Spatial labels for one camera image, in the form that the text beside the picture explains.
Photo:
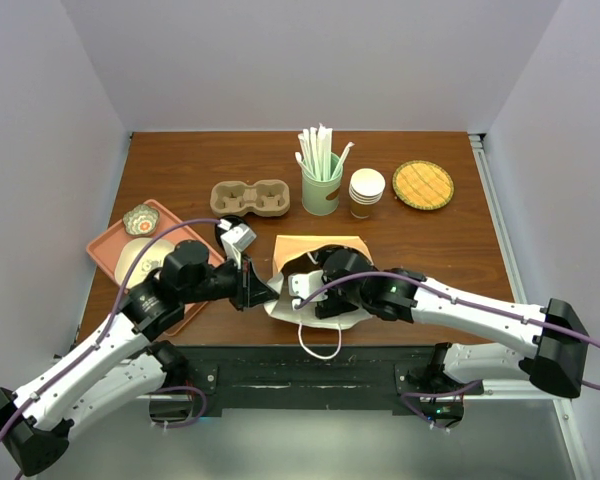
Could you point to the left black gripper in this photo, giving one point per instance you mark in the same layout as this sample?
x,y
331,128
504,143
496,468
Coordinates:
x,y
259,292

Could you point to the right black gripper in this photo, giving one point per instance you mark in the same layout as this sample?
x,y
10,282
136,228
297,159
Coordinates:
x,y
333,305

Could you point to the brown paper bag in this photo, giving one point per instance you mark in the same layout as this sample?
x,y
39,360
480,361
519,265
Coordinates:
x,y
303,254

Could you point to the stack of paper cups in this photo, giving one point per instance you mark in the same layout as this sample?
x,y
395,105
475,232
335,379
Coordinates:
x,y
366,188

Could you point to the cardboard cup carrier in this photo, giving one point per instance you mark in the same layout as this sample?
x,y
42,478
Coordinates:
x,y
264,198

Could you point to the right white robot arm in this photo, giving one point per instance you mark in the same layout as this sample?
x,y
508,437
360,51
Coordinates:
x,y
540,344

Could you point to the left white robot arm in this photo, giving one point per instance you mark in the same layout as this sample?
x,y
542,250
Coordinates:
x,y
124,358

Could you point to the stack of black lids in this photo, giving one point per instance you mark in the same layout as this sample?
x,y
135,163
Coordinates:
x,y
226,223

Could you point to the green straw holder cup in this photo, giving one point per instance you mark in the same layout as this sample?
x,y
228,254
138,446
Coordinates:
x,y
320,197

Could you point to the cream square bowl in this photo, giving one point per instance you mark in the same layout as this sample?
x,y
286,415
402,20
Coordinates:
x,y
152,259

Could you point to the yellow woven coaster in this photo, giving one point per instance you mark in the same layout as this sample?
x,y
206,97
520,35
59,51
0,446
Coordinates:
x,y
423,185

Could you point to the wrapped straws bundle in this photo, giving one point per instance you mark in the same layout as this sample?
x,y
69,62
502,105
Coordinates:
x,y
316,157

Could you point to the small floral dish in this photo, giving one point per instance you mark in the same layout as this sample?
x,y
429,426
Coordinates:
x,y
141,221

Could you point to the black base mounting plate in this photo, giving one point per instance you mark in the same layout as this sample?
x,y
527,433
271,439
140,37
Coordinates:
x,y
401,379

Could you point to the pink plastic tray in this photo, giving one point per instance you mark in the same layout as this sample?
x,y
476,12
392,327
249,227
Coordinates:
x,y
105,249

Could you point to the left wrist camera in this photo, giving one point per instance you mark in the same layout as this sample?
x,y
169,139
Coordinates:
x,y
236,241

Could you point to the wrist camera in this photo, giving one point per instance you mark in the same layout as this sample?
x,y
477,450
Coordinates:
x,y
236,241
306,286

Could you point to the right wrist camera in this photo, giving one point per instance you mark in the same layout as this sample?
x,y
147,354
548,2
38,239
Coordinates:
x,y
306,286

